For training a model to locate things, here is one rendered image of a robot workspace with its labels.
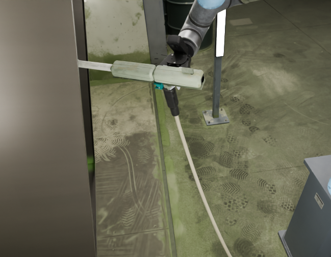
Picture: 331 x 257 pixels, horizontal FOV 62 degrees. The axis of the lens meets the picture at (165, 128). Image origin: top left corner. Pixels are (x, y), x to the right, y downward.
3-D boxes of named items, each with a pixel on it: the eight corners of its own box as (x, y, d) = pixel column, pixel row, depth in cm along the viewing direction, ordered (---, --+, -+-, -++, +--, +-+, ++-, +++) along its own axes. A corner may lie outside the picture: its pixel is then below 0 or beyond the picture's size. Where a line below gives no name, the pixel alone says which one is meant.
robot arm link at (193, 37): (200, 30, 97) (174, 29, 100) (196, 39, 94) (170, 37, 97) (202, 51, 104) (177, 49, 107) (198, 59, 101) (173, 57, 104)
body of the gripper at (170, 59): (186, 83, 96) (196, 60, 102) (183, 65, 89) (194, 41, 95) (166, 80, 99) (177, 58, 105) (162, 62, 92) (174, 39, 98)
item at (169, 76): (209, 113, 97) (204, 64, 79) (205, 124, 95) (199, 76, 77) (96, 94, 115) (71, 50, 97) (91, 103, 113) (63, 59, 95)
